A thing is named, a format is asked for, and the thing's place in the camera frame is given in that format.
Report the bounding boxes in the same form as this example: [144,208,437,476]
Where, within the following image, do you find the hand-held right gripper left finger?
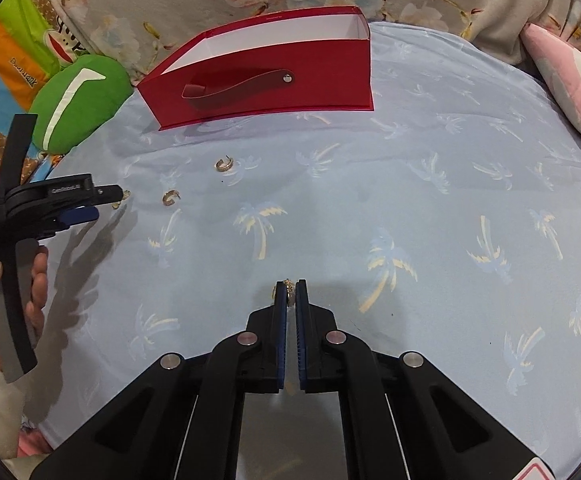
[30,282,290,480]

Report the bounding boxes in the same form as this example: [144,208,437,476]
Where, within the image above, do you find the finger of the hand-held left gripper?
[52,207,100,235]
[83,184,124,209]

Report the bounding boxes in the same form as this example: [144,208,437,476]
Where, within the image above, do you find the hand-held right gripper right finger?
[295,280,537,480]

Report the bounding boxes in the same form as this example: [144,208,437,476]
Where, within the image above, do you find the gold stud earring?
[273,279,297,307]

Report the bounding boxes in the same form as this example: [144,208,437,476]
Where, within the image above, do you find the red cardboard box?
[136,6,375,132]

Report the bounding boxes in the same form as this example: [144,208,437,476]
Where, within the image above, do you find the person's left hand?
[0,247,49,366]

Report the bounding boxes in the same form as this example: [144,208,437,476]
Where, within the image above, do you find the green round cushion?
[30,54,135,155]

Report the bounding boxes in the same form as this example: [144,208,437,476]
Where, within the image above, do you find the cartoon monkey printed blanket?
[0,0,136,196]

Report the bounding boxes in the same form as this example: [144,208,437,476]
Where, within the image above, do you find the light blue palm-print cloth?
[35,20,581,480]

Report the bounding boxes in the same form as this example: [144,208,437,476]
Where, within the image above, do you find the grey floral blanket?
[35,0,581,81]

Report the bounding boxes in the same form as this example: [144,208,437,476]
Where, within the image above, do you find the pink white pillow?
[520,22,581,143]

